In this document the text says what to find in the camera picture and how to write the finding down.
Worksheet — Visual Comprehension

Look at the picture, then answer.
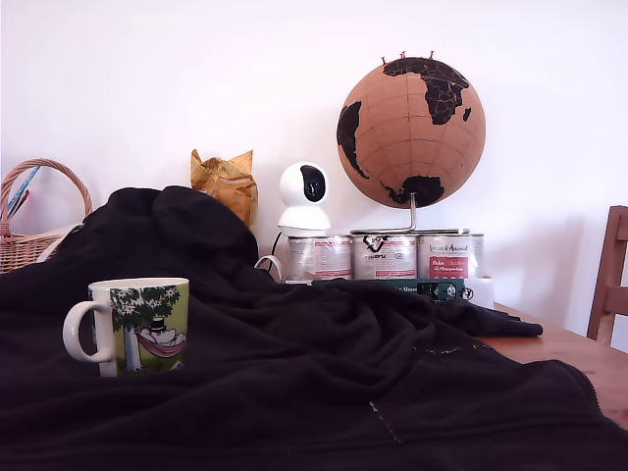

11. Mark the dark green flat box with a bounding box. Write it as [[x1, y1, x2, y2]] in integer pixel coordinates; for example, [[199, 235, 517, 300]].
[[311, 277, 466, 300]]

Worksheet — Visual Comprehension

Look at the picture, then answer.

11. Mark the silver tin, red text label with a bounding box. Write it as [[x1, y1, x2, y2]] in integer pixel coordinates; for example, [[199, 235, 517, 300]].
[[286, 234, 354, 284]]

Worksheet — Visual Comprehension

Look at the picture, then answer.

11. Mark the white cloth strip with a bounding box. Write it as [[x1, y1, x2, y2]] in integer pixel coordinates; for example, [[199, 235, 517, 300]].
[[36, 223, 83, 265]]

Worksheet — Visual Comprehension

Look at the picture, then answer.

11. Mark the cork globe on metal stand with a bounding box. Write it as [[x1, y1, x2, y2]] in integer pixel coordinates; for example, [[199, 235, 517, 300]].
[[336, 55, 487, 236]]

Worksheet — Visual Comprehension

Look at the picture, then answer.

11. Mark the silver tin, red square label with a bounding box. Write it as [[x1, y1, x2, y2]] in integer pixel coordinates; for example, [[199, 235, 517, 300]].
[[416, 232, 486, 280]]

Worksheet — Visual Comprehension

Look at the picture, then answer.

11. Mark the blue striped paper strip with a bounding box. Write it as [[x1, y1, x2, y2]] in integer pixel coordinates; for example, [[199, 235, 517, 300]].
[[5, 165, 41, 220]]

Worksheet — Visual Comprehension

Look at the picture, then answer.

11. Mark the white dome security camera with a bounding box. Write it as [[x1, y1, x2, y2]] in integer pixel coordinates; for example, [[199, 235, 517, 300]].
[[276, 160, 332, 236]]

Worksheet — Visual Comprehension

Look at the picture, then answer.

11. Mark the silver tin, black logo label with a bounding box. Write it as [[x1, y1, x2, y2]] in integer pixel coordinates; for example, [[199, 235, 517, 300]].
[[351, 233, 419, 282]]

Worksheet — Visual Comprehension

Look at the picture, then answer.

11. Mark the black fleece blanket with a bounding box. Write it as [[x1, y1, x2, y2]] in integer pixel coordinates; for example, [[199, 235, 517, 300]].
[[0, 184, 628, 471]]

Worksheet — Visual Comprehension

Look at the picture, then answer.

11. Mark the white looped cable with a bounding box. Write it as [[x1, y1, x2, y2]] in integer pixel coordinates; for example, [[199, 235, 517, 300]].
[[253, 254, 284, 285]]

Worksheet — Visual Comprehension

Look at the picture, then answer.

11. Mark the brown wooden chair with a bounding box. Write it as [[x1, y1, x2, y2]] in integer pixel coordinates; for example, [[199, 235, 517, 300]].
[[586, 204, 628, 349]]

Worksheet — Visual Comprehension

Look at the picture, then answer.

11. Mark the green cartoon print mug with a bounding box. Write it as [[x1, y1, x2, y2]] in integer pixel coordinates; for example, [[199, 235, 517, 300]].
[[62, 277, 190, 378]]

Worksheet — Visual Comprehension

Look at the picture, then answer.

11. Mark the wicker basket with handle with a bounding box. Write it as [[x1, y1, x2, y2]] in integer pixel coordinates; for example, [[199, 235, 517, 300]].
[[0, 158, 94, 275]]

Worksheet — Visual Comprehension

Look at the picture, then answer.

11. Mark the crumpled yellow paper bag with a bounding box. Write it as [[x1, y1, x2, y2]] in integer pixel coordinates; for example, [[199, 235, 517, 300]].
[[189, 148, 259, 230]]

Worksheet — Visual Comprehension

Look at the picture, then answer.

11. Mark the white plastic container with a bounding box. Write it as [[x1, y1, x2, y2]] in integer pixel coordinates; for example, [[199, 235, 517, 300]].
[[463, 277, 496, 310]]

